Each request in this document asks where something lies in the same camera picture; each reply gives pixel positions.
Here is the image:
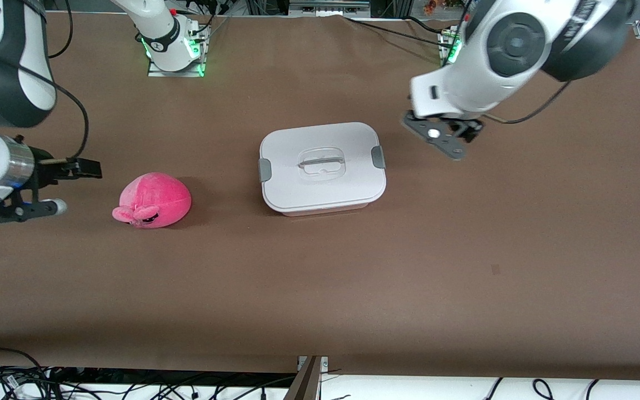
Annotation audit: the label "brown table support post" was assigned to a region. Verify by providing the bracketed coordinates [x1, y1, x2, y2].
[284, 356, 323, 400]

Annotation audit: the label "colourful small figurines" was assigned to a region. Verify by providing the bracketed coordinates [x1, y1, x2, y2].
[423, 0, 463, 15]

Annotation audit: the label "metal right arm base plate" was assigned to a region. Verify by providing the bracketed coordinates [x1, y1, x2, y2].
[147, 27, 209, 78]

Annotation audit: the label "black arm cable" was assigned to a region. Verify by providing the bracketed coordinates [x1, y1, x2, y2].
[484, 81, 571, 124]
[0, 0, 89, 162]

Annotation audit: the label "pink plastic box base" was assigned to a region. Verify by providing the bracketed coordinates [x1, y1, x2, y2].
[274, 202, 372, 217]

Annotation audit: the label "white box lid grey latches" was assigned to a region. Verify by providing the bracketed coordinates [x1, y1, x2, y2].
[258, 122, 387, 213]

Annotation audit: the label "short black table cable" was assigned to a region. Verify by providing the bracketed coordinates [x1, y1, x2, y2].
[406, 16, 448, 35]

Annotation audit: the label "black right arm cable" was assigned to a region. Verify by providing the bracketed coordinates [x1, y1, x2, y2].
[0, 0, 89, 162]

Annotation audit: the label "pink plush toy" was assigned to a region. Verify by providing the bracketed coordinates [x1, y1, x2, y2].
[112, 172, 192, 229]

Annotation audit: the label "brown table cover sheet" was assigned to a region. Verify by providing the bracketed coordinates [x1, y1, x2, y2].
[0, 11, 640, 382]

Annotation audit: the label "grey metal shelf box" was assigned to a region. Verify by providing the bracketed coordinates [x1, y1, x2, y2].
[289, 0, 371, 15]

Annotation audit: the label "black looped floor cable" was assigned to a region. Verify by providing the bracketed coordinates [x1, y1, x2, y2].
[0, 348, 49, 389]

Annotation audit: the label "long black table cable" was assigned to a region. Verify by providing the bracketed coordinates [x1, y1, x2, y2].
[345, 16, 446, 48]

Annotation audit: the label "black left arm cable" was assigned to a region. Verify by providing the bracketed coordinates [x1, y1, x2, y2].
[484, 81, 571, 124]

